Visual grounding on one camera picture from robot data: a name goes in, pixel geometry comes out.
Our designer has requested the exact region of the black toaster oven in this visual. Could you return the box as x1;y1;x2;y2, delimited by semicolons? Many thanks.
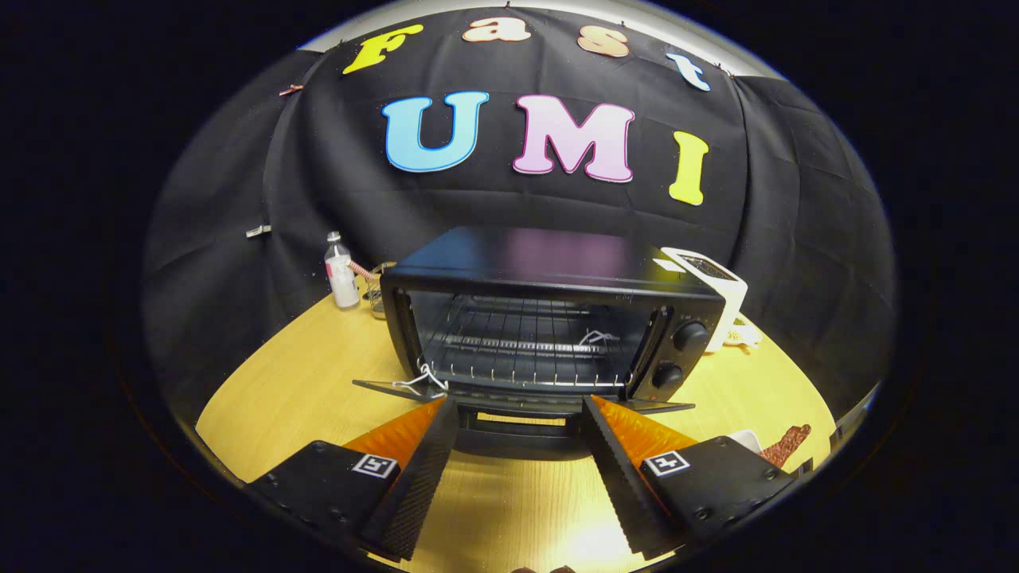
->
353;225;727;461

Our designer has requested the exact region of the brown grilled steak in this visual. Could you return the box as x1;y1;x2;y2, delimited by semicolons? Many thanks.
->
760;424;811;469

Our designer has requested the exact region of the white divided bean dish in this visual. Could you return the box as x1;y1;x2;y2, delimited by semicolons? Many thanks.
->
720;318;763;349

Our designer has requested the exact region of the white slot toaster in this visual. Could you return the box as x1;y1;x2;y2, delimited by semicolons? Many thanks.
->
661;247;749;353

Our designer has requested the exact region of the clear glass jar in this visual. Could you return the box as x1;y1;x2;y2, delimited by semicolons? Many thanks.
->
365;263;396;321

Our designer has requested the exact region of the black backdrop cloth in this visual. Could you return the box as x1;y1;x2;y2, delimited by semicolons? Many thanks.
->
143;6;896;415

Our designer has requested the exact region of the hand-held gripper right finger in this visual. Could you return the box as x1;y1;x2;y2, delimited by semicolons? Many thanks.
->
581;395;801;558

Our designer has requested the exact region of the small clear bottle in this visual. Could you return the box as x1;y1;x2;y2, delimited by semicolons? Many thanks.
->
324;232;361;310

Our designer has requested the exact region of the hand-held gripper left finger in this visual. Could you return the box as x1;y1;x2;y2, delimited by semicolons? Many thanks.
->
247;396;460;562

